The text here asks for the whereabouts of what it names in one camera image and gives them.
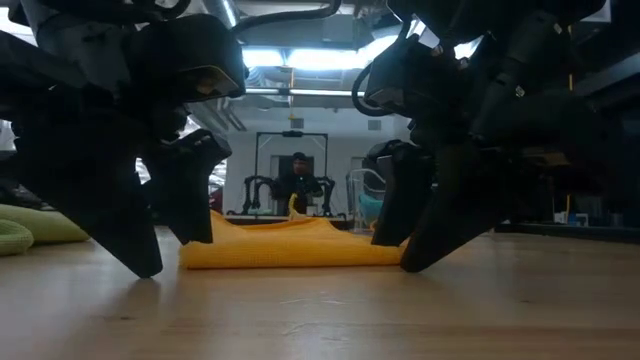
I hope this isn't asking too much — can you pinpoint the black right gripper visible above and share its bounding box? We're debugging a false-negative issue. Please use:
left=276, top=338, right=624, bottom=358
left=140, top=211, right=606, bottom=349
left=399, top=9, right=621, bottom=274

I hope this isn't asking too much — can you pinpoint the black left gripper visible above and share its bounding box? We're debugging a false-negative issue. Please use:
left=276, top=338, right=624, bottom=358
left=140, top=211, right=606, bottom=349
left=0, top=29, right=190, bottom=280

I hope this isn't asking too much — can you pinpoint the teal microfiber towel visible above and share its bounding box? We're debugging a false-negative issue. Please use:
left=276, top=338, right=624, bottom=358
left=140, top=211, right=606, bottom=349
left=358, top=193, right=384, bottom=226

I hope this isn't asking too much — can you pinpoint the green microfiber towel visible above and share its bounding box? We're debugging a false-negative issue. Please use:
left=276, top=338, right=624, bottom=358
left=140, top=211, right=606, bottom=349
left=0, top=202, right=92, bottom=258

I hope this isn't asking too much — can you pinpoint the orange microfiber towel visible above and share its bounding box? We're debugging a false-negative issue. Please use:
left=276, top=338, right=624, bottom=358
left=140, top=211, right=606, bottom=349
left=178, top=193, right=410, bottom=271

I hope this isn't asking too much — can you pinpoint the clear plastic bin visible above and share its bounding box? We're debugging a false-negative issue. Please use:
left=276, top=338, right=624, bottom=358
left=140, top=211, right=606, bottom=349
left=347, top=168, right=389, bottom=234

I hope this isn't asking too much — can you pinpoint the white blue floor box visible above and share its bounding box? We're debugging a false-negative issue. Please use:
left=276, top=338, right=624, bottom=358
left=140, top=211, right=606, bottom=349
left=553, top=212, right=590, bottom=226

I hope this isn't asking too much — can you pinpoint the person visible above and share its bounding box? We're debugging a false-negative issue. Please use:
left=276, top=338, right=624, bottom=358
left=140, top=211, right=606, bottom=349
left=273, top=151, right=324, bottom=216

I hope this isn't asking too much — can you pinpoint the long ceiling light bar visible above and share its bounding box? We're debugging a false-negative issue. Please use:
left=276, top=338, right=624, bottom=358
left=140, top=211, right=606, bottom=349
left=243, top=87, right=367, bottom=98

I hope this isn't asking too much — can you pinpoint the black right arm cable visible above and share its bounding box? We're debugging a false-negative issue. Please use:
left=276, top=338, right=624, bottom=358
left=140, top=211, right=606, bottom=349
left=350, top=62, right=396, bottom=119

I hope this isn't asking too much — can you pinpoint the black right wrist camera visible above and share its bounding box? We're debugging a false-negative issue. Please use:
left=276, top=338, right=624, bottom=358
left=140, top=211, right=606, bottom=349
left=364, top=34, right=451, bottom=117

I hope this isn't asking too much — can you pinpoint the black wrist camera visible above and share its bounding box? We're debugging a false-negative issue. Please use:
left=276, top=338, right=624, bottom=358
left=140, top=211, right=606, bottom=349
left=124, top=13, right=249, bottom=105
left=364, top=34, right=451, bottom=117

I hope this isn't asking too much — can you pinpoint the black gantry frame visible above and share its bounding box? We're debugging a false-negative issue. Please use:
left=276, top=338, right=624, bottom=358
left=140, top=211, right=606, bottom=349
left=253, top=130, right=330, bottom=191

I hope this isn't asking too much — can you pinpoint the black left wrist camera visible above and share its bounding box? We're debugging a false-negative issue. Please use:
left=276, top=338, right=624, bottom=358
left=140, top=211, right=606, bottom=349
left=124, top=13, right=249, bottom=105

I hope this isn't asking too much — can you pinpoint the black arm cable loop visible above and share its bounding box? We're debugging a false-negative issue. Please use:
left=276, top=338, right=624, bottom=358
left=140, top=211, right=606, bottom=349
left=232, top=0, right=344, bottom=35

